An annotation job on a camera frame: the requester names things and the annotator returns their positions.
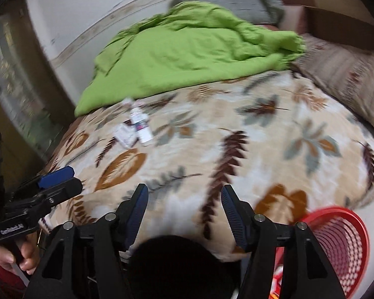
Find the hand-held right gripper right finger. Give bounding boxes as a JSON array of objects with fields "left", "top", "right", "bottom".
[{"left": 221, "top": 184, "right": 346, "bottom": 299}]

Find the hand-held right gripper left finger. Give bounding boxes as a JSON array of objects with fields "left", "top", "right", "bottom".
[{"left": 22, "top": 184, "right": 149, "bottom": 299}]

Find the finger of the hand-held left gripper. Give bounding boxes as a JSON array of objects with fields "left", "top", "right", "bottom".
[
  {"left": 45, "top": 178, "right": 83, "bottom": 204},
  {"left": 17, "top": 166, "right": 75, "bottom": 195}
]

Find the red plastic basket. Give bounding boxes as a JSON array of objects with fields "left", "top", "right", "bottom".
[{"left": 270, "top": 206, "right": 370, "bottom": 299}]

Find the person's left hand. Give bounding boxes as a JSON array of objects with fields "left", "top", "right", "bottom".
[{"left": 0, "top": 240, "right": 39, "bottom": 273}]

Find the flat white paper box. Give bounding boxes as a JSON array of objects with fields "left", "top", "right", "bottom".
[{"left": 114, "top": 123, "right": 138, "bottom": 148}]

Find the white blue carton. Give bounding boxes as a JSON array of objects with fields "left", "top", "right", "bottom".
[{"left": 129, "top": 106, "right": 153, "bottom": 145}]

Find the leaf print blanket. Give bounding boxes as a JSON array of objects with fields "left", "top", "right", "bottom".
[{"left": 42, "top": 70, "right": 374, "bottom": 256}]

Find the wooden cabinet with glass door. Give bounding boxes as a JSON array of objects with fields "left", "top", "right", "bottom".
[{"left": 0, "top": 15, "right": 77, "bottom": 169}]

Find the green quilt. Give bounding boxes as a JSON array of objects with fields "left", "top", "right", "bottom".
[{"left": 74, "top": 0, "right": 306, "bottom": 116}]

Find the brown striped pillow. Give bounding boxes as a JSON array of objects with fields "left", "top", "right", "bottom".
[{"left": 291, "top": 34, "right": 374, "bottom": 138}]

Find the brown wooden headboard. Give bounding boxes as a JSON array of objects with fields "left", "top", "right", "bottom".
[{"left": 280, "top": 0, "right": 374, "bottom": 50}]

